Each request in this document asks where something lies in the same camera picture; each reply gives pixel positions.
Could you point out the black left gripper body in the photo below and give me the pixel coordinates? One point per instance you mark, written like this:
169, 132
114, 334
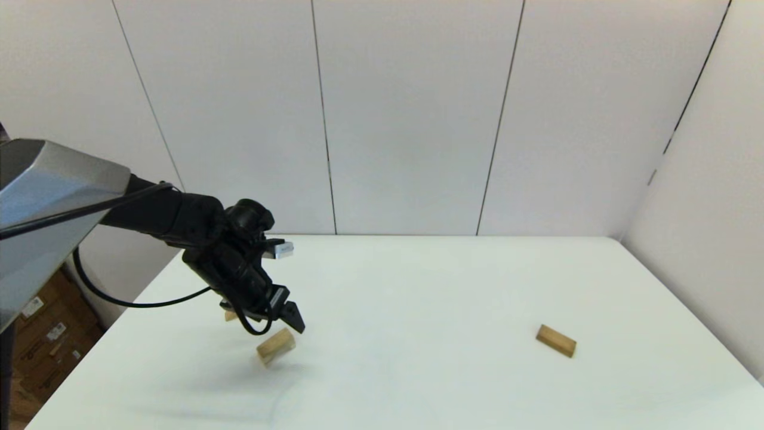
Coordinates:
233, 275

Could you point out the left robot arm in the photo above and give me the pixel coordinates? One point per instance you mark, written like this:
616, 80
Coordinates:
48, 179

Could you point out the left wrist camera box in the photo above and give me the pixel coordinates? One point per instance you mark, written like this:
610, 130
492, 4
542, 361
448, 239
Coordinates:
280, 249

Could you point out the rectangular wooden block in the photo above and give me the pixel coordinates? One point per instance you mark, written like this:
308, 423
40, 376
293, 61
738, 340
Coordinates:
555, 341

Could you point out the dark wall fixture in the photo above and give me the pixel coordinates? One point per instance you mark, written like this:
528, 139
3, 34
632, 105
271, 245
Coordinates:
3, 132

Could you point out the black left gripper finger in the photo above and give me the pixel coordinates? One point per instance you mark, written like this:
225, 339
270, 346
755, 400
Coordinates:
293, 316

